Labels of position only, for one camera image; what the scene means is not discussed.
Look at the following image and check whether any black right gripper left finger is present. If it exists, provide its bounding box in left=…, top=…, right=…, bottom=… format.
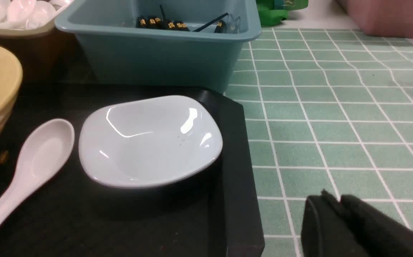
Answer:
left=301, top=195, right=367, bottom=257

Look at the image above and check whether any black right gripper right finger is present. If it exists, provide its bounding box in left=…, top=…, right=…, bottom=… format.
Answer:
left=322, top=190, right=413, bottom=257

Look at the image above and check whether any white square sauce dish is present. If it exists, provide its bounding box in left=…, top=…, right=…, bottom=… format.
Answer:
left=79, top=95, right=223, bottom=189

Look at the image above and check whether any white ceramic soup spoon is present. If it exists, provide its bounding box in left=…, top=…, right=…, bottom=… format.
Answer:
left=0, top=119, right=75, bottom=226

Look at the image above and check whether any black plastic serving tray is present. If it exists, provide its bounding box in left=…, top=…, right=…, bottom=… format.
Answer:
left=0, top=83, right=265, bottom=257

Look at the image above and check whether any green checkered table mat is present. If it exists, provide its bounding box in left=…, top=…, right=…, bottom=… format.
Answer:
left=225, top=28, right=413, bottom=257

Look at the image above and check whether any pink plastic bin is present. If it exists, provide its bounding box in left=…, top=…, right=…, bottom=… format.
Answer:
left=337, top=0, right=413, bottom=39

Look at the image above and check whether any green backdrop cloth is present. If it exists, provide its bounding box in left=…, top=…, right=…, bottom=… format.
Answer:
left=256, top=0, right=309, bottom=27

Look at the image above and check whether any blue plastic bin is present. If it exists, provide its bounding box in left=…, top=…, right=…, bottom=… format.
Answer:
left=55, top=0, right=261, bottom=93

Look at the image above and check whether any black chopsticks bundle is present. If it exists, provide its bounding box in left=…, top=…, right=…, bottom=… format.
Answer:
left=135, top=4, right=229, bottom=34

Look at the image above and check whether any brown plastic bin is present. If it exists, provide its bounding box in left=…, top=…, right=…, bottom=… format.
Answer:
left=0, top=15, right=78, bottom=82

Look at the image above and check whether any pile of white spoons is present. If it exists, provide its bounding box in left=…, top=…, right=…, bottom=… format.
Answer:
left=0, top=0, right=73, bottom=30

